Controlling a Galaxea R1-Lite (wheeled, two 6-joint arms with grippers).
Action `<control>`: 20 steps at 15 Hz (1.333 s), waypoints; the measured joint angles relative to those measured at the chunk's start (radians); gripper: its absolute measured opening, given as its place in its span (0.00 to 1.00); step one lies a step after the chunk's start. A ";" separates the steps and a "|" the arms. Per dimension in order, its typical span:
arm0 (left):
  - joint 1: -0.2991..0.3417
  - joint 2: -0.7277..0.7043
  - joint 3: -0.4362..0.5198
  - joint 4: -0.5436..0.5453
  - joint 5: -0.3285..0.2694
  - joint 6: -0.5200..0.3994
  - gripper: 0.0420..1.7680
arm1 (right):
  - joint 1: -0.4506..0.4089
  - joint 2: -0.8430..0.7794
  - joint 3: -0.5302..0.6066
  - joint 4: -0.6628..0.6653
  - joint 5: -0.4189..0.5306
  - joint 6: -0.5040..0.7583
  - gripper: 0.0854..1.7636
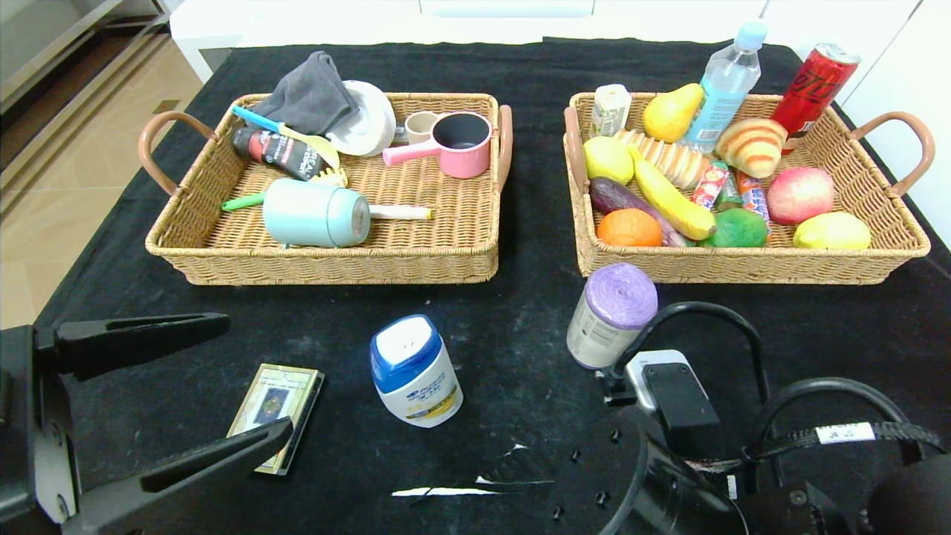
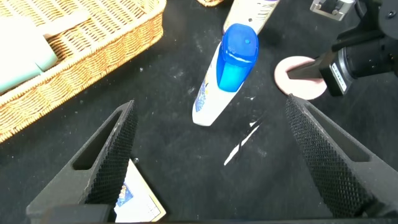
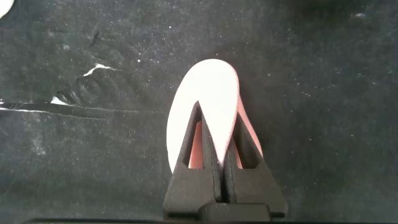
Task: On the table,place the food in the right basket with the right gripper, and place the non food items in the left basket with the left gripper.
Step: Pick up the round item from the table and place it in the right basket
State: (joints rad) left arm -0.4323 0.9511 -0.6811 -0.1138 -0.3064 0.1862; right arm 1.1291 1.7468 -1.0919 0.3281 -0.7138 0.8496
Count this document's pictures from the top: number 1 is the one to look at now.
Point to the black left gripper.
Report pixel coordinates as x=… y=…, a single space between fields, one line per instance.
x=30 y=416

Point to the yellow toy banana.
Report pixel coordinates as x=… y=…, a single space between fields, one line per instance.
x=672 y=200

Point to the green toy lime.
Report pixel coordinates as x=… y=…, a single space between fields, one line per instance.
x=735 y=229

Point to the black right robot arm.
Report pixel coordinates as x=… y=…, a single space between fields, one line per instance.
x=669 y=498

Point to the wicker basket holding utensils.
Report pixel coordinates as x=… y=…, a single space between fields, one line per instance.
x=416 y=245

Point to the wicker basket holding food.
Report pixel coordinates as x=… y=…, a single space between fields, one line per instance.
x=743 y=264

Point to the beige playing card box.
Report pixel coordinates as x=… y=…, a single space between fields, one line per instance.
x=278 y=394

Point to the light teal mug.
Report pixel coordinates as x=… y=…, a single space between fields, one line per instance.
x=312 y=215

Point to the white bottle blue cap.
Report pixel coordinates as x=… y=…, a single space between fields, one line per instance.
x=416 y=379

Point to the black bottle red label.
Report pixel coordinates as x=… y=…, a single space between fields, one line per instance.
x=278 y=151

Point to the black table cloth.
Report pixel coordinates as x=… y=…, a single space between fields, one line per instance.
x=483 y=334

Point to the grey folded cloth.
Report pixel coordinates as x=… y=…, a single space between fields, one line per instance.
x=310 y=95

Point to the white plate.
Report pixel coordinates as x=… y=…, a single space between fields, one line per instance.
x=370 y=121

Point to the grey metal shelf unit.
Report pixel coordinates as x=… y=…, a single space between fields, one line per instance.
x=44 y=37

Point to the small beige cup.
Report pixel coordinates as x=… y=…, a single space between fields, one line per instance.
x=420 y=127

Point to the pink saucepan cup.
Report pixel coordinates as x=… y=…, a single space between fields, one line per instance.
x=468 y=163

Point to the purple trash bag roll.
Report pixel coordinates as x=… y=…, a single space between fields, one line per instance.
x=602 y=319

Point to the orange toy tangerine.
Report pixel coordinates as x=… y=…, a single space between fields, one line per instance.
x=628 y=229

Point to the purple toy eggplant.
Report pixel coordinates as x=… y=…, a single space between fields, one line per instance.
x=617 y=197

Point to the round yellow toy lemon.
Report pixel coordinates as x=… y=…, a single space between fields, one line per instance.
x=608 y=161

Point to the white drink carton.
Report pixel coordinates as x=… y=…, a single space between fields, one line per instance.
x=609 y=111

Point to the sliced toy bread loaf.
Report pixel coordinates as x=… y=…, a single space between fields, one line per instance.
x=680 y=163

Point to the yellow toy pear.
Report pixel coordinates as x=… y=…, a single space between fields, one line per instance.
x=669 y=115

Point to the red chewy candy stick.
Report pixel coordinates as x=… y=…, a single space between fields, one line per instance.
x=709 y=186

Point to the green chewing gum pack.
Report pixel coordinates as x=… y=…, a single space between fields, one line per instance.
x=728 y=195

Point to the orange sausage stick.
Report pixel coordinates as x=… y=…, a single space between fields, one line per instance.
x=754 y=197

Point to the striped toy croissant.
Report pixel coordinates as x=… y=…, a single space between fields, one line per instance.
x=750 y=148

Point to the clear water bottle blue label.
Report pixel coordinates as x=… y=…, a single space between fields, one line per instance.
x=724 y=89

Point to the red pink toy apple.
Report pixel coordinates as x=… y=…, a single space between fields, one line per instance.
x=799 y=195

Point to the oval yellow toy mango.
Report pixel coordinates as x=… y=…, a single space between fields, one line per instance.
x=831 y=232

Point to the red soda can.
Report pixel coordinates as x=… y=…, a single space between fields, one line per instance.
x=810 y=93

